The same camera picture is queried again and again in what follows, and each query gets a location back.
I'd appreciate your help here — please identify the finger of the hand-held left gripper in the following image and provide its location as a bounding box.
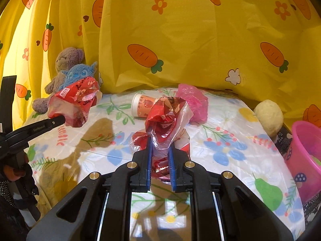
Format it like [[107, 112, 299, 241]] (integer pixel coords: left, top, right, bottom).
[[5, 115, 65, 144]]

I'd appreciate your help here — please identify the red snack wrapper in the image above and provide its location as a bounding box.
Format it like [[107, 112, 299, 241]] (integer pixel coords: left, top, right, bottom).
[[132, 97, 195, 181], [48, 78, 103, 128]]

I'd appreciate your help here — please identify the cream plush ball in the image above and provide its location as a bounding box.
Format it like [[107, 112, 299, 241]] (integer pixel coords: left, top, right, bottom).
[[254, 100, 284, 137]]

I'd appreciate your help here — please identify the yellow carrot print curtain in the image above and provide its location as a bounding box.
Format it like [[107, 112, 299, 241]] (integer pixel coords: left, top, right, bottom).
[[0, 0, 321, 131]]

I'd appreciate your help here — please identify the pink plastic bucket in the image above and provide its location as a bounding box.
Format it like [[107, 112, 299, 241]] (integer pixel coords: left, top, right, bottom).
[[284, 120, 321, 204]]

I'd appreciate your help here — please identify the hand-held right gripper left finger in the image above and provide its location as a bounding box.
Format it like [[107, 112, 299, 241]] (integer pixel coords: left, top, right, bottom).
[[26, 137, 153, 241]]

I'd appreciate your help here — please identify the blue plush toy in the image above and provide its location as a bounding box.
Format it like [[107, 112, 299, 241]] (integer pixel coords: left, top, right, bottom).
[[59, 61, 99, 93]]

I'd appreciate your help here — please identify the floral plastic tablecloth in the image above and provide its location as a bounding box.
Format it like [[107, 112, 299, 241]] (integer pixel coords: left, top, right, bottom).
[[22, 88, 309, 241]]

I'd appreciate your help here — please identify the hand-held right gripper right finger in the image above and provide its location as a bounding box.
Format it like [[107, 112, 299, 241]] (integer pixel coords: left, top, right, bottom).
[[168, 147, 294, 241]]

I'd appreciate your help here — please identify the person's left hand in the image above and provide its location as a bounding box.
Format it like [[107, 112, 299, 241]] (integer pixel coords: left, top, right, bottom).
[[5, 153, 30, 181]]

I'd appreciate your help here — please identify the purple teddy bear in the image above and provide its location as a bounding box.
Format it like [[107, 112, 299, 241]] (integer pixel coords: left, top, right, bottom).
[[32, 47, 86, 114]]

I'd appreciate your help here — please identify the large pink plastic bag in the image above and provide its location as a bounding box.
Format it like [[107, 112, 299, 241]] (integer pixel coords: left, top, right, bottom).
[[176, 83, 209, 123]]

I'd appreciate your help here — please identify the orange and white paper cup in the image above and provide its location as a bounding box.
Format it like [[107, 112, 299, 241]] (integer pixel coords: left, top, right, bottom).
[[131, 93, 166, 119]]

